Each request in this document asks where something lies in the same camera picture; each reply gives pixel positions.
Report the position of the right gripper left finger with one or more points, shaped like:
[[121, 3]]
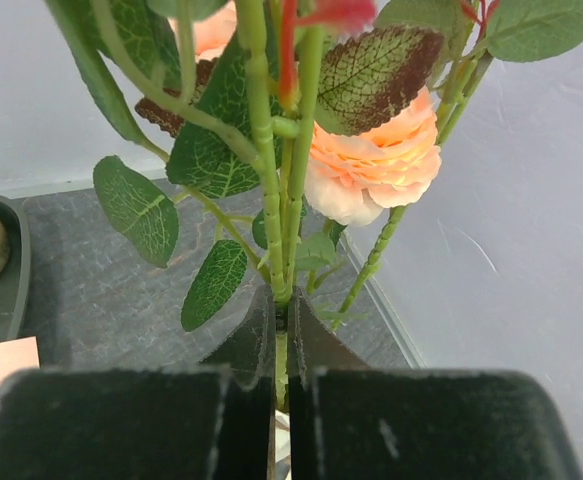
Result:
[[211, 420]]

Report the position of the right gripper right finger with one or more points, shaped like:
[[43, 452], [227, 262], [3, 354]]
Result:
[[352, 421]]

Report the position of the pink rose stem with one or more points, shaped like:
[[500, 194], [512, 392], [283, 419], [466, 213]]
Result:
[[478, 32], [127, 56]]

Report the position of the peach rose stem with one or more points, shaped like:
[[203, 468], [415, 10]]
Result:
[[325, 108]]

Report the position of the dark green tray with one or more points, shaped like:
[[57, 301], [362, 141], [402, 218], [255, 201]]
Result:
[[16, 275]]

